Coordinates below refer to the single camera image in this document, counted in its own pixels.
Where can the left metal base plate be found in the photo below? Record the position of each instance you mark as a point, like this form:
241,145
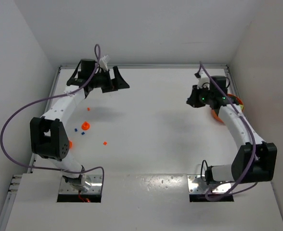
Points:
86,184

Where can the orange round sorting container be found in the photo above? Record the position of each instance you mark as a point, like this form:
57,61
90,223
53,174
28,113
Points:
229,111

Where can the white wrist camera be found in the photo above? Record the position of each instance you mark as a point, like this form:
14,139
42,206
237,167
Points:
103,63
203,81

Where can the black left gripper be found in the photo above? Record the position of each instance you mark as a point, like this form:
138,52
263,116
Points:
110,81

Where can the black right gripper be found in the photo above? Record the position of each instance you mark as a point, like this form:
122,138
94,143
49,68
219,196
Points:
195,96

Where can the orange round lego upper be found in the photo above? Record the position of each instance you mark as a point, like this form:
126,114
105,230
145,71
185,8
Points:
85,126

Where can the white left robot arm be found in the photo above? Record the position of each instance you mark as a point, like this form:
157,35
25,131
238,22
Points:
49,139

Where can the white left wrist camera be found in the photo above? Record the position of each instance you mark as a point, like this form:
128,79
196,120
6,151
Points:
103,63

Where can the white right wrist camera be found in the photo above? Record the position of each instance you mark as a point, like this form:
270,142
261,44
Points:
203,81

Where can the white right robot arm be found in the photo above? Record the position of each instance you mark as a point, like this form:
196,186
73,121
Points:
255,159

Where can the metal base plate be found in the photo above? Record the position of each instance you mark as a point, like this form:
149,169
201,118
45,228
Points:
86,184
198,185

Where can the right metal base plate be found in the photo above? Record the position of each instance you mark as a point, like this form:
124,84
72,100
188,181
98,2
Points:
198,185

